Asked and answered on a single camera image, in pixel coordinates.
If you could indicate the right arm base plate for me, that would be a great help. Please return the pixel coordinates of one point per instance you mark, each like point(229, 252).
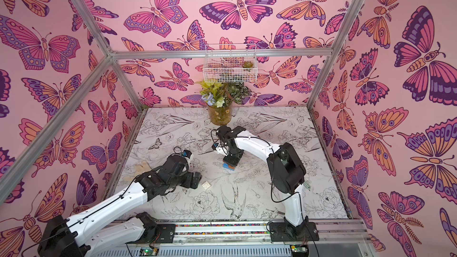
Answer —
point(285, 232)

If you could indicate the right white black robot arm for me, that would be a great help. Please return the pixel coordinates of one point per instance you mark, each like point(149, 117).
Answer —
point(286, 170)

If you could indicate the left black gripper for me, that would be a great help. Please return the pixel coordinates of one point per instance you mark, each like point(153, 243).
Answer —
point(190, 183)

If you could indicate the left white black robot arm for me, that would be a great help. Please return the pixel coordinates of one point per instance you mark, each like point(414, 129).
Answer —
point(90, 232)

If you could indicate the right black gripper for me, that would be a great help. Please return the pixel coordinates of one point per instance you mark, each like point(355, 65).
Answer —
point(233, 155)

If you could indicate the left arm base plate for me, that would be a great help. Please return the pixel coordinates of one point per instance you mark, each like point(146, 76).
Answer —
point(162, 233)

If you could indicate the white wire basket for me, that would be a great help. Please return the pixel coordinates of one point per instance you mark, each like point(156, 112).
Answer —
point(230, 63)

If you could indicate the white lego brick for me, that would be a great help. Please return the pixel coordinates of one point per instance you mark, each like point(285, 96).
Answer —
point(206, 185)

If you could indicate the glass vase with plants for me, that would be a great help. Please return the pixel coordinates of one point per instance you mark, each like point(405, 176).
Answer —
point(219, 98)

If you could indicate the aluminium mounting rail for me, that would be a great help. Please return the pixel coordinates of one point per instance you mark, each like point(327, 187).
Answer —
point(338, 238)

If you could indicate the blue lego brick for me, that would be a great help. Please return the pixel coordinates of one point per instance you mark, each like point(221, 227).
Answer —
point(229, 167)

